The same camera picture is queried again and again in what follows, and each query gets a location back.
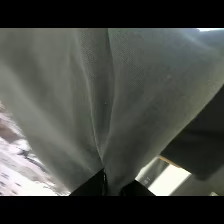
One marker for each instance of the brown garment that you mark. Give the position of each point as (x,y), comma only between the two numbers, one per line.
(100,93)

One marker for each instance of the black garment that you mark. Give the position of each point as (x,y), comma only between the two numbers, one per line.
(200,140)

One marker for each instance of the silver frame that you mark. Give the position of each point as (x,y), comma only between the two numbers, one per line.
(170,181)

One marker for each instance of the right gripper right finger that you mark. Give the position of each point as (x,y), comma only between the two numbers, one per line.
(136,189)

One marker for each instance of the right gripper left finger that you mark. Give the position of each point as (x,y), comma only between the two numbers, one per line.
(93,186)

